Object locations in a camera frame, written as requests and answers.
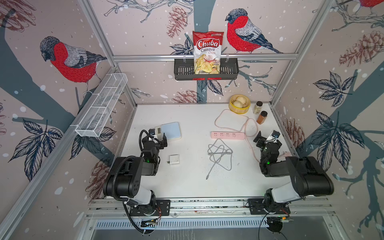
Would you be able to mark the pink power strip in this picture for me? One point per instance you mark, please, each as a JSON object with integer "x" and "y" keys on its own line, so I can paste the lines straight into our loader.
{"x": 228, "y": 135}

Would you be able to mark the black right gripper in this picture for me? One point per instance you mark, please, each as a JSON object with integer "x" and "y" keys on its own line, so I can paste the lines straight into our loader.
{"x": 265, "y": 142}

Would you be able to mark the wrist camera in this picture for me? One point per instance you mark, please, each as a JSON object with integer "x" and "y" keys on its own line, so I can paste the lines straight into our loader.
{"x": 159, "y": 133}
{"x": 273, "y": 136}

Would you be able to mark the orange spice jar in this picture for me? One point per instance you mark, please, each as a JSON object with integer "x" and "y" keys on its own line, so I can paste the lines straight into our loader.
{"x": 262, "y": 117}

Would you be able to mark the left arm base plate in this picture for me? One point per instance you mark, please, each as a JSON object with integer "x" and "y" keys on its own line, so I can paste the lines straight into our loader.
{"x": 153, "y": 209}

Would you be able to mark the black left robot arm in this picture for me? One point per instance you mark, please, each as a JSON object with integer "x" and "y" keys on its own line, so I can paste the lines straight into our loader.
{"x": 123, "y": 183}

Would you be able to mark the black wall basket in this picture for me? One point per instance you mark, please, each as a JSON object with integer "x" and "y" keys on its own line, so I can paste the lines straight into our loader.
{"x": 190, "y": 70}

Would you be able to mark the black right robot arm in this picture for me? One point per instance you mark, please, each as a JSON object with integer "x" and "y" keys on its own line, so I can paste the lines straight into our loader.
{"x": 307, "y": 179}

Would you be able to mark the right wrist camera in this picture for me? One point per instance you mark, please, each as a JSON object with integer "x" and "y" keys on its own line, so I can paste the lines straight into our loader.
{"x": 273, "y": 136}

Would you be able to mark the white wire mesh shelf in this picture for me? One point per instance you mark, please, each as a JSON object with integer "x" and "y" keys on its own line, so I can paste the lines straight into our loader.
{"x": 98, "y": 114}

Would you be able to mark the white bun in steamer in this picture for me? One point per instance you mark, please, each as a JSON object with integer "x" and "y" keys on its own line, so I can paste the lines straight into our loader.
{"x": 240, "y": 102}

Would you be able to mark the pale spice jar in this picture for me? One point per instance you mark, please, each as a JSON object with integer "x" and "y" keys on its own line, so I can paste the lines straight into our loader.
{"x": 258, "y": 107}

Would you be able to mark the red Chuba chips bag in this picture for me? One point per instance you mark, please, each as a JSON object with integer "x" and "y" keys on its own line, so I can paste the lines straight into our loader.
{"x": 207, "y": 52}

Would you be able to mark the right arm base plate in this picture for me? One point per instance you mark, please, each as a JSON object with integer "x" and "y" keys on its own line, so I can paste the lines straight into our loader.
{"x": 259, "y": 206}

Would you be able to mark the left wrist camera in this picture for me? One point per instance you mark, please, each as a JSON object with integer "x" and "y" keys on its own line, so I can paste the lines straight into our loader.
{"x": 159, "y": 133}

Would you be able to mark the white USB charger block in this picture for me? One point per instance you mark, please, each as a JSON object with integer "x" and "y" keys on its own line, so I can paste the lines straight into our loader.
{"x": 174, "y": 160}

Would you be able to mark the yellow bamboo steamer basket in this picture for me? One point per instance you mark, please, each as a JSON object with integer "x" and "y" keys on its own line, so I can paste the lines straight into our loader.
{"x": 236, "y": 110}

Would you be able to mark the blue white electronic scale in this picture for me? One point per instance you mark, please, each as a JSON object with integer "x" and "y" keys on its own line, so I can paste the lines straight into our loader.
{"x": 172, "y": 131}

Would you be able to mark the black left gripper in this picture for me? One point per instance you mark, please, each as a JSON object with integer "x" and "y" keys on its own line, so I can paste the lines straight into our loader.
{"x": 159, "y": 141}

